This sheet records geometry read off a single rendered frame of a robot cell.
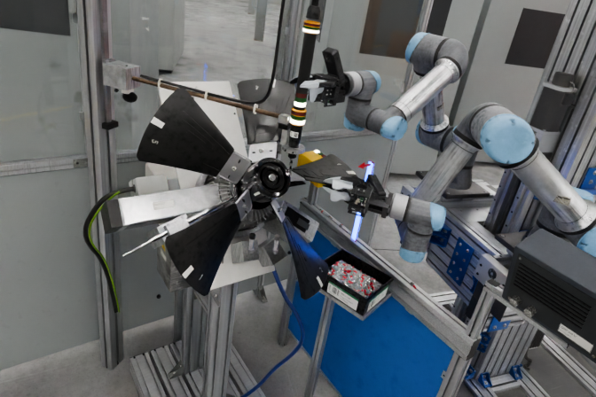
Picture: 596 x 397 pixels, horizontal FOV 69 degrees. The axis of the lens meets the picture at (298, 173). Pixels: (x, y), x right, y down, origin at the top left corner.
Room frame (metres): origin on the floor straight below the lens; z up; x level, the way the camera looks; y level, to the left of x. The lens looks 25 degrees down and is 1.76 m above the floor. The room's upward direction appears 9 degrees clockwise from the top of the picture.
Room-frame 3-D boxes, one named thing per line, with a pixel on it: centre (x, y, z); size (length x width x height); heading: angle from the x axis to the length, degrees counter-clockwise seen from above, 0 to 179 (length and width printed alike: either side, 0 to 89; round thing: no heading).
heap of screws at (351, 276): (1.19, -0.24, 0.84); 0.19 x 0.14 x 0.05; 53
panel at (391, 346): (1.35, -0.32, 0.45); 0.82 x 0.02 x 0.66; 38
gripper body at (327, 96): (1.30, -0.06, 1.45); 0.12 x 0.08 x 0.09; 138
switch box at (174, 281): (1.33, 0.41, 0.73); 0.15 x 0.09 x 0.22; 38
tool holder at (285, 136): (1.21, 0.03, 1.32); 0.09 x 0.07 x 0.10; 73
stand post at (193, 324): (1.39, 0.34, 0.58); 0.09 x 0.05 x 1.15; 128
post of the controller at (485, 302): (1.01, -0.58, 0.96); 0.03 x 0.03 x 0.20; 38
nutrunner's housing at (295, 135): (1.21, 0.03, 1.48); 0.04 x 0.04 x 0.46
